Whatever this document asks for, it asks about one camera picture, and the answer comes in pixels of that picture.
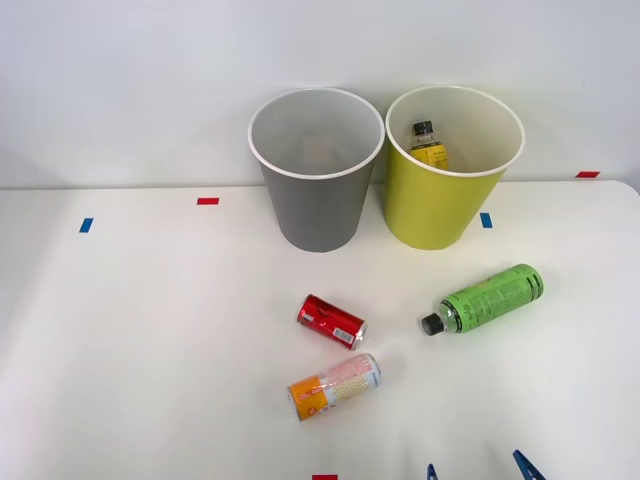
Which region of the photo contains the green label plastic bottle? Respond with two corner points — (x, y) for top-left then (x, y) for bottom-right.
(420, 263), (546, 337)

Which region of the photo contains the orange and pink drink can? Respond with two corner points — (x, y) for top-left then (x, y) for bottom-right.
(287, 352), (384, 424)

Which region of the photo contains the red drink can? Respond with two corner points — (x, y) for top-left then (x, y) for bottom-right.
(297, 293), (369, 351)

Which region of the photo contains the yellow-green plastic waste bin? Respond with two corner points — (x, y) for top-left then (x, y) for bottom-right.
(384, 85), (527, 250)

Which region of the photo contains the grey plastic waste bin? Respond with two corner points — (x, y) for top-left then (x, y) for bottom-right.
(247, 87), (386, 254)

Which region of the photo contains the yellow label plastic bottle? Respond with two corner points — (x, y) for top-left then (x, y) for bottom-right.
(408, 120), (451, 173)

